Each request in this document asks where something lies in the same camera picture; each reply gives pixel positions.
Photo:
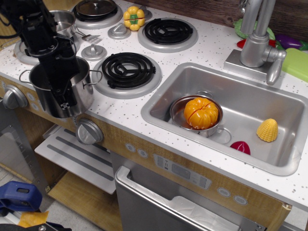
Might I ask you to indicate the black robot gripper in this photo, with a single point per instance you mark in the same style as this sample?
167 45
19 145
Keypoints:
60 64

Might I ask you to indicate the tall steel pot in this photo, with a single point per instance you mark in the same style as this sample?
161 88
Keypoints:
80 83

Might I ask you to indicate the silver stove top knob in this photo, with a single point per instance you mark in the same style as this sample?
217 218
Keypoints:
93 52
119 32
148 15

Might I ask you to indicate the front left stove burner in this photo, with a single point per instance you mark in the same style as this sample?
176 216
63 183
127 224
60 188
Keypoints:
20 53

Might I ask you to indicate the back left stove burner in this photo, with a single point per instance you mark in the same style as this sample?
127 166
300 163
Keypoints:
97 22

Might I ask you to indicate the dark pot lid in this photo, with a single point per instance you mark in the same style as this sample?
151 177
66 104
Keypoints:
95 7

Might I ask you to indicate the small steel pot in sink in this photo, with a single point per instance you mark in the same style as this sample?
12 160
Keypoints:
177 117

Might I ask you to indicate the back right stove burner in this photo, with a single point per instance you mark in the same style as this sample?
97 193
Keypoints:
167 35

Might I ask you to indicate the right silver oven knob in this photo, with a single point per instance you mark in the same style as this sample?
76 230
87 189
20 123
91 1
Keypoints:
88 133

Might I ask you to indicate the silver oven knob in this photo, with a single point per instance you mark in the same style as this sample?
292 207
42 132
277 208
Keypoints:
14 98
88 133

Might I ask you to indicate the left silver oven knob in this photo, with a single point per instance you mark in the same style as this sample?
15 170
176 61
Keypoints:
14 98

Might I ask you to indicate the metal spatula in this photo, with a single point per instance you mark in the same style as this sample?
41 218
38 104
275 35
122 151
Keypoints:
89 37

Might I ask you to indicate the white oven rack shelf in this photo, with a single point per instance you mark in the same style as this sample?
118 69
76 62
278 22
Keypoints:
91 163

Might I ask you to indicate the open oven door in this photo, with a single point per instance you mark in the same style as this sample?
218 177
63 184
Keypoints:
17 159

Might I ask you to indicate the yellow toy bell pepper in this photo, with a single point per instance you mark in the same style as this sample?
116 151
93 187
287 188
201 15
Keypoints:
134 18

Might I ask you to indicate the blue clamp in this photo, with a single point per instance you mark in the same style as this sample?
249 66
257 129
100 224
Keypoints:
19 196

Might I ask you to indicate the silver dishwasher door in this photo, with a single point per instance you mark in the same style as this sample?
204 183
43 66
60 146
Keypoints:
157 204

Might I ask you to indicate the yellow cloth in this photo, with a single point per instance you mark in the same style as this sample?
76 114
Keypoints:
30 219

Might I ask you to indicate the orange toy pumpkin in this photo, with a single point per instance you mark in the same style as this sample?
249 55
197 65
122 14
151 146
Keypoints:
201 113

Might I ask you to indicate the red toy fruit piece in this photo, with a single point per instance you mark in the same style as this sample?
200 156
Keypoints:
241 146

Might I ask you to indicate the green toy lettuce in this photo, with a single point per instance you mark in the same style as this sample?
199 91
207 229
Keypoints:
237 28

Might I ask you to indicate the silver faucet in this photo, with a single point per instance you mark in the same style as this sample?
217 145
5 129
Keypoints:
257 58

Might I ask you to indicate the yellow toy corn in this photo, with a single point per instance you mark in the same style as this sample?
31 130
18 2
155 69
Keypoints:
268 130

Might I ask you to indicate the red toy chili pepper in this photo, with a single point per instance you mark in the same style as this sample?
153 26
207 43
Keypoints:
242 42

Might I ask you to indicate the purple toy eggplant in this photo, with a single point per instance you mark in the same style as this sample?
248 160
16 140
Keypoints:
286 42

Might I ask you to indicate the steel saucepan with handle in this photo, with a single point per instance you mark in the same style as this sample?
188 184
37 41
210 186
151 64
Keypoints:
63 21

